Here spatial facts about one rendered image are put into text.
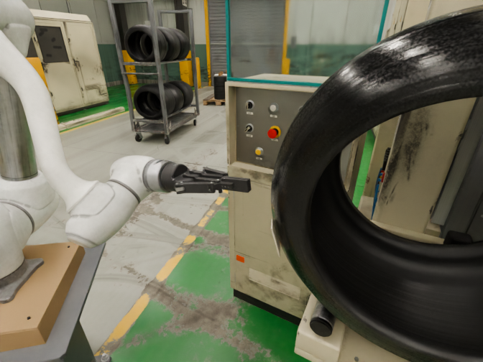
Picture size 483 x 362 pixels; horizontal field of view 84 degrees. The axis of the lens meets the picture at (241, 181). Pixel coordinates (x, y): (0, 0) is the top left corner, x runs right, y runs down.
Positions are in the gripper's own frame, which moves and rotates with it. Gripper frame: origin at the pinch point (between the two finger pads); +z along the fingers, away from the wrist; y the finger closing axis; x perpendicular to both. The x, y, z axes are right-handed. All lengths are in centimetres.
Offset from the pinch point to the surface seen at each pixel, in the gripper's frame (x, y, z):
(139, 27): -89, 251, -279
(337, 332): 28.7, -6.8, 24.3
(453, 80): -20.8, -11.7, 36.0
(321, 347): 30.2, -10.5, 21.9
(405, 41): -25.2, -8.3, 31.2
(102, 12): -254, 687, -892
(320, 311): 22.6, -8.2, 21.3
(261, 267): 74, 51, -24
